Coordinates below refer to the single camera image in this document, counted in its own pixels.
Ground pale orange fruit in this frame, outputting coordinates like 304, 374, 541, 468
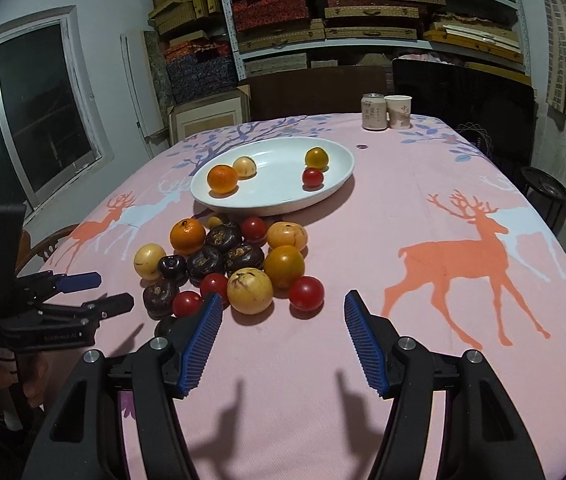
266, 221, 308, 252

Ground mandarin orange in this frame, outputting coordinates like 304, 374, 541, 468
207, 164, 240, 197
170, 218, 207, 256

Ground paper cup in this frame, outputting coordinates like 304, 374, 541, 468
384, 95, 414, 130

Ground white framed window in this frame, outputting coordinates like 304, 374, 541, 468
0, 6, 114, 273

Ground dark purple fruit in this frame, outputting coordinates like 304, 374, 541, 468
143, 280, 181, 320
158, 254, 188, 282
225, 242, 266, 275
206, 222, 244, 252
186, 245, 226, 286
154, 315, 180, 339

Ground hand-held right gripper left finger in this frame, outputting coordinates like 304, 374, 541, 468
22, 292, 224, 480

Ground yellow orange tomato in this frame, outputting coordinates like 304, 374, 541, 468
304, 147, 330, 170
263, 245, 306, 290

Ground stack of woven tan boxes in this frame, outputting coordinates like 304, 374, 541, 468
223, 0, 526, 78

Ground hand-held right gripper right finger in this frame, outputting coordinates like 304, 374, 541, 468
344, 290, 546, 480

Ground pink deer print tablecloth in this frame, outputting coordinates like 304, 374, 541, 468
28, 112, 566, 480

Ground stack of blue patterned boxes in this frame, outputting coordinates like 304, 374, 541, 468
164, 40, 240, 105

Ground black glossy panel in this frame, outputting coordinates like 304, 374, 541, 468
392, 57, 537, 171

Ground white oval plate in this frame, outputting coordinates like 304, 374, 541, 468
190, 136, 356, 217

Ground beige drink can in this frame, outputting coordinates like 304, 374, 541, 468
361, 93, 388, 132

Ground red patterned boxes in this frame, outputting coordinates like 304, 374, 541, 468
232, 0, 310, 32

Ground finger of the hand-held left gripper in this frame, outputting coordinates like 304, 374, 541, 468
14, 271, 102, 297
37, 293, 135, 327

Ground brown wooden board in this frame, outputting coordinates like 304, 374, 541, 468
238, 66, 390, 122

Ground black round stool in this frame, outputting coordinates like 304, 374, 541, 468
519, 166, 566, 234

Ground pale yellow fruit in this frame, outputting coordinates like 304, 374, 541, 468
233, 156, 257, 179
134, 243, 168, 281
227, 268, 274, 315

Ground white leaning panel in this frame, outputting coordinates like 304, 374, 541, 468
121, 30, 158, 147

